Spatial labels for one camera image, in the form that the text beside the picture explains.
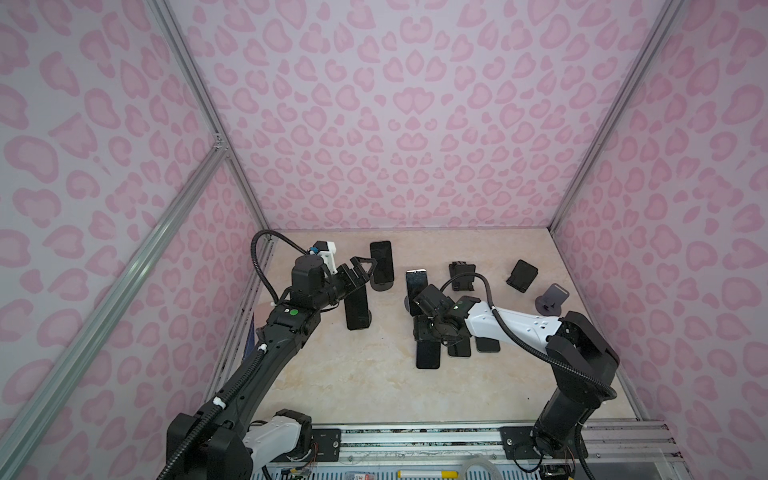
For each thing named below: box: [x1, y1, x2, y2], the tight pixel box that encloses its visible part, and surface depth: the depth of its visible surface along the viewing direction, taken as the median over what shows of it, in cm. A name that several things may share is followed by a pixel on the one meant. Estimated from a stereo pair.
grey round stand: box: [535, 283, 570, 317], surface depth 95 cm
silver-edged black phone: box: [406, 269, 428, 309], surface depth 96 cm
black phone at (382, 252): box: [370, 241, 394, 284], surface depth 99 cm
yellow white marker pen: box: [397, 470, 459, 479], surface depth 71 cm
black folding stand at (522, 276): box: [506, 259, 539, 293], surface depth 103 cm
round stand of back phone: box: [370, 273, 395, 292], surface depth 105 cm
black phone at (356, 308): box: [344, 284, 370, 330], surface depth 92 cm
